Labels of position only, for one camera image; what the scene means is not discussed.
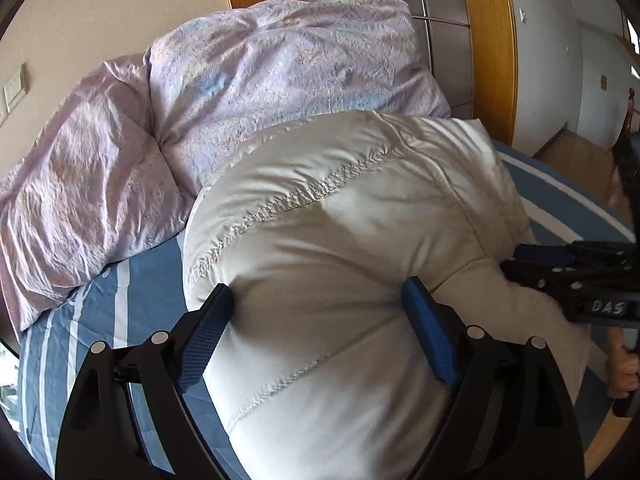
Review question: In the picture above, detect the beige puffer jacket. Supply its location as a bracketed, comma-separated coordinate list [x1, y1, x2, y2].
[182, 110, 589, 479]

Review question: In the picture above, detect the person's right hand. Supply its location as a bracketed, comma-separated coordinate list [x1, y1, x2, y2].
[604, 327, 639, 400]

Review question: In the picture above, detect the blue white striped bedsheet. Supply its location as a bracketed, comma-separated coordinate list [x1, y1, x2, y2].
[18, 143, 632, 472]

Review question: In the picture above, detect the pink floral duvet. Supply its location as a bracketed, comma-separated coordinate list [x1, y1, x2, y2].
[1, 0, 450, 332]

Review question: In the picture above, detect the white wall switch panel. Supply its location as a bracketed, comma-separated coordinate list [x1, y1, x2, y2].
[1, 64, 28, 122]

